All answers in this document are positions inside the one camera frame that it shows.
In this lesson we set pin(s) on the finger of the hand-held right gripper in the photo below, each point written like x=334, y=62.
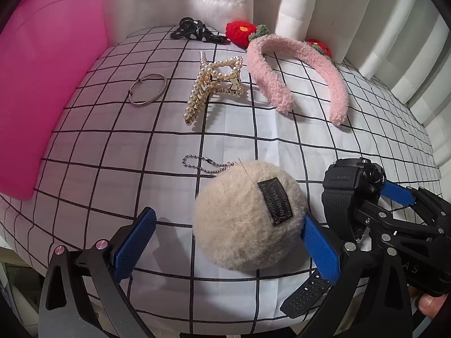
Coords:
x=398, y=192
x=373, y=218

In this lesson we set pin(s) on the pink plastic tub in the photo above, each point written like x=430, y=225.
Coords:
x=45, y=77

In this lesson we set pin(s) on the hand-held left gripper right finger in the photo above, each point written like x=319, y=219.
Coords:
x=319, y=250

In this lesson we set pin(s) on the pink fuzzy strawberry headband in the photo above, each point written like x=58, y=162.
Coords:
x=267, y=74

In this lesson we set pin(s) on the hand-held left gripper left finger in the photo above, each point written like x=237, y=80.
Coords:
x=135, y=243

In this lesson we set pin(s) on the person's right hand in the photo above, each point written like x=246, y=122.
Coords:
x=428, y=304

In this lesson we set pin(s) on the pearl hair claw clip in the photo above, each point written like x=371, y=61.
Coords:
x=197, y=91

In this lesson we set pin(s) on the black digital wrist watch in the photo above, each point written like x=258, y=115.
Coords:
x=338, y=200

